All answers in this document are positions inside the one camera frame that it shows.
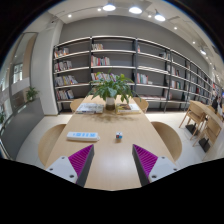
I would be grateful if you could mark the light wooden side table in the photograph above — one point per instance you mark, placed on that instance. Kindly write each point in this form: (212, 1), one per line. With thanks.
(203, 107)

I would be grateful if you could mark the grey shelf unit with books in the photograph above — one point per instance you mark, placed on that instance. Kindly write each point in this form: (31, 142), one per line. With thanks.
(78, 55)

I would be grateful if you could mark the white power strip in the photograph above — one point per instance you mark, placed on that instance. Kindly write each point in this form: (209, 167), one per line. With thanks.
(83, 136)

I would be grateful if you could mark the small green floor plant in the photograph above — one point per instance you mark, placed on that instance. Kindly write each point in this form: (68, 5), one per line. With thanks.
(31, 93)

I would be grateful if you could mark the ceiling spot lights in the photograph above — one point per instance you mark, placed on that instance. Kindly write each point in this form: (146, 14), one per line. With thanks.
(135, 10)

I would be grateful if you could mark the yellow-green cover book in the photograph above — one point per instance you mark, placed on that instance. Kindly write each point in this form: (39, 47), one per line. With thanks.
(128, 108)

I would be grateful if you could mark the white cover book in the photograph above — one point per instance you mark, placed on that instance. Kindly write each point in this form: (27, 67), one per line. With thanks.
(89, 108)

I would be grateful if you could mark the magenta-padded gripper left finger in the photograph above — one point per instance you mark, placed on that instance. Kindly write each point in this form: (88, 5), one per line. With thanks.
(63, 166)

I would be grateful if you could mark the green potted plant white pot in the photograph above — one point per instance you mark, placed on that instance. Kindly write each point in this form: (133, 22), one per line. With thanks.
(111, 88)

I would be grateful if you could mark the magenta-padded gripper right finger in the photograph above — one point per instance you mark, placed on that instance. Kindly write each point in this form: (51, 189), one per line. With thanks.
(161, 166)

